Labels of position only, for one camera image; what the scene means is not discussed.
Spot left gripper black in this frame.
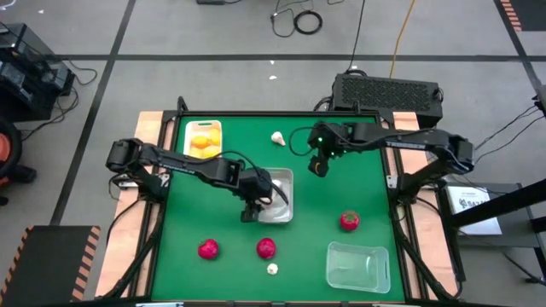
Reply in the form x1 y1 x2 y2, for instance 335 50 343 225
239 167 274 223

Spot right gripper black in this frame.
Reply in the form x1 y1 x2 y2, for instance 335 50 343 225
306 122 345 178

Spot red apple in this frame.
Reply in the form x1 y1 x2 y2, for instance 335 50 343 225
340 210 361 232
256 237 277 260
197 238 220 261

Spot white plastic basket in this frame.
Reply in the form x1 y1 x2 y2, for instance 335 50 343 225
183 119 224 159
255 167 294 224

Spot black computer case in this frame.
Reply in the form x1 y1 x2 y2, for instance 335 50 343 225
331 72 444 129

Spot wooden side board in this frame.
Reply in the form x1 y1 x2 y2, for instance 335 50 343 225
94 111 166 298
391 111 460 299

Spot clear plastic basket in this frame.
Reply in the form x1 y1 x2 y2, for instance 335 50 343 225
326 240 392 294

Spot white printed paper sheet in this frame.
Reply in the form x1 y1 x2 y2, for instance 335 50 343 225
446 185 503 237

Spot black metal beam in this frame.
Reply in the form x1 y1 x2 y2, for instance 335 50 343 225
443 177 546 229

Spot grey side table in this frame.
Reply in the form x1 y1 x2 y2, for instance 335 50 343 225
439 182 546 251

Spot large black hazard-striped mat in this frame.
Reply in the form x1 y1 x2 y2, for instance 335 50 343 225
0 224 102 307

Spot orange and black machine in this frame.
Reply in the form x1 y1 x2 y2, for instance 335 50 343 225
0 115 38 206

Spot black equipment rack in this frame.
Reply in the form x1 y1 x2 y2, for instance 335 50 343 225
0 21 77 123

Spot small black hazard-striped mat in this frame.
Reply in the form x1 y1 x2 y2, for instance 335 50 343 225
497 0 546 32

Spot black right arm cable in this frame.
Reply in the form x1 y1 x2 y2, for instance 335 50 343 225
288 126 319 157

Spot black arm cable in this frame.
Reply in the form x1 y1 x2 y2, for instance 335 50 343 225
288 126 319 157
219 149 290 206

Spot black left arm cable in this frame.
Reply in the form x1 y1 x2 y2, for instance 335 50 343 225
219 149 290 206

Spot long black hanging cable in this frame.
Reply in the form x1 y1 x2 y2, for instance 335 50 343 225
346 0 367 72

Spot coiled black cable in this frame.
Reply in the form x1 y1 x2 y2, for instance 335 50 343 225
293 9 324 36

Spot long yellow hanging cable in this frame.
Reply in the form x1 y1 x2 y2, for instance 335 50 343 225
388 0 417 79

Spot thin black floor cable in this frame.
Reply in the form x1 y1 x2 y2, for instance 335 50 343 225
270 0 299 38

